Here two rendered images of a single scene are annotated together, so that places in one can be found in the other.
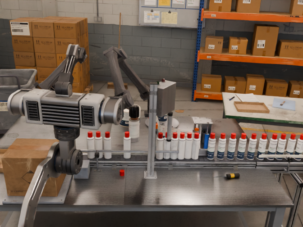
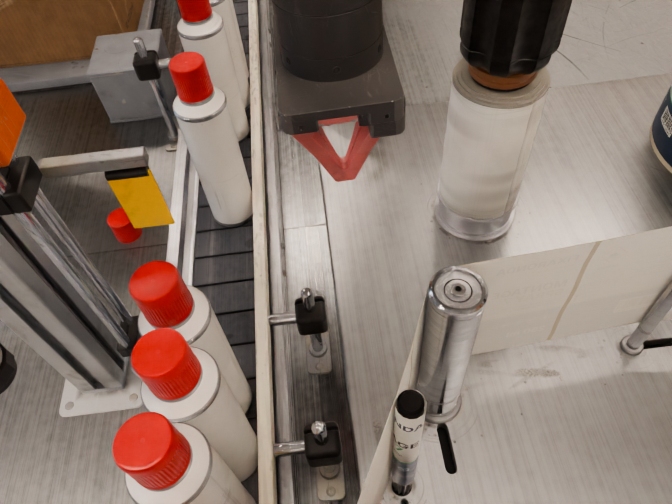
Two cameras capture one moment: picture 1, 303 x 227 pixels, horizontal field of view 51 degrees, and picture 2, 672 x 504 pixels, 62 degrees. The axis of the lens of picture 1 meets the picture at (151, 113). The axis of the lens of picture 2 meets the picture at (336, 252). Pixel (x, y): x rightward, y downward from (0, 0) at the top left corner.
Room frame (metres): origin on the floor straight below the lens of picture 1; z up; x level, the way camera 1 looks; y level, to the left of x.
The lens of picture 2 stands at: (2.15, -0.27, 1.37)
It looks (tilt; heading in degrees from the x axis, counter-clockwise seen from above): 53 degrees down; 92
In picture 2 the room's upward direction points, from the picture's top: 6 degrees counter-clockwise
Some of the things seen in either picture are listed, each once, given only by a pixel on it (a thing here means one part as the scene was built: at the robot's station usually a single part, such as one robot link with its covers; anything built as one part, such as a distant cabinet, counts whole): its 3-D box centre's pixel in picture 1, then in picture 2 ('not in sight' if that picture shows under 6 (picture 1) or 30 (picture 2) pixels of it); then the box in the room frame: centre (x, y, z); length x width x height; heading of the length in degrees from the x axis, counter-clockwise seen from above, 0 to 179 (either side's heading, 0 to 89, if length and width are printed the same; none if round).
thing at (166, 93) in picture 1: (162, 97); not in sight; (1.94, -0.07, 1.38); 0.17 x 0.10 x 0.19; 148
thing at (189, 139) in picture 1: (188, 145); not in sight; (2.04, -0.28, 0.98); 0.05 x 0.05 x 0.20
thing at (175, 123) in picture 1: (162, 123); not in sight; (2.63, -0.10, 0.89); 0.31 x 0.31 x 0.01
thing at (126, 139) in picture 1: (126, 145); (213, 146); (2.02, 0.17, 0.98); 0.05 x 0.05 x 0.20
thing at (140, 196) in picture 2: not in sight; (140, 198); (2.01, -0.01, 1.09); 0.03 x 0.01 x 0.06; 3
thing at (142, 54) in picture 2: (97, 158); (173, 89); (1.93, 0.37, 0.91); 0.07 x 0.03 x 0.16; 3
